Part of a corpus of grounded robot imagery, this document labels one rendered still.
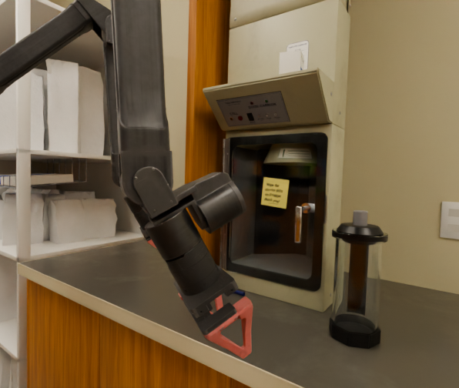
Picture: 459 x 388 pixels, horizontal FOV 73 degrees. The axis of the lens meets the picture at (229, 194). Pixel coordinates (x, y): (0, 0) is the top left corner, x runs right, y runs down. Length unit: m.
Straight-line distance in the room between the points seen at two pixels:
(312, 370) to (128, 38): 0.58
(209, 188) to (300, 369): 0.38
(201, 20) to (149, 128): 0.69
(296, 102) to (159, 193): 0.50
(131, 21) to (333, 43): 0.56
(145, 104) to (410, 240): 1.01
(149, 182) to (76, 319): 0.80
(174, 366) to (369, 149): 0.92
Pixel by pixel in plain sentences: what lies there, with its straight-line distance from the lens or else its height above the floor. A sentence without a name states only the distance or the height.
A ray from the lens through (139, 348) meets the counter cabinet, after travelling 0.89.
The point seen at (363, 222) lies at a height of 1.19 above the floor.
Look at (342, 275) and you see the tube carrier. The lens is 0.69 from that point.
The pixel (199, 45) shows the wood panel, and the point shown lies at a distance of 0.99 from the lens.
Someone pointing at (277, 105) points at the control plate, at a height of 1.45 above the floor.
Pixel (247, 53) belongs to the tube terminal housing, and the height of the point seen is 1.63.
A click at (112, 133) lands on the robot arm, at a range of 0.88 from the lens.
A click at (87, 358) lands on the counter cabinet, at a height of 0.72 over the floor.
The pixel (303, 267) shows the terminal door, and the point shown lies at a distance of 0.83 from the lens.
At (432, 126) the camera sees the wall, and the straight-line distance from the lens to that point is 1.21.
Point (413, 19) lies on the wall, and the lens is 1.31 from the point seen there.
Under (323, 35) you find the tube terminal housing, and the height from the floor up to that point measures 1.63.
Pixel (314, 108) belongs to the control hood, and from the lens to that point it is 0.77.
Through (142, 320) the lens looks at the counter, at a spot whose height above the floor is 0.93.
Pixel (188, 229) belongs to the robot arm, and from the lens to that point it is 0.39.
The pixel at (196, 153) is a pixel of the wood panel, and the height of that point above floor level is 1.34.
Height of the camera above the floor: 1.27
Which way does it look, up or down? 3 degrees down
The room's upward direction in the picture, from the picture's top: 2 degrees clockwise
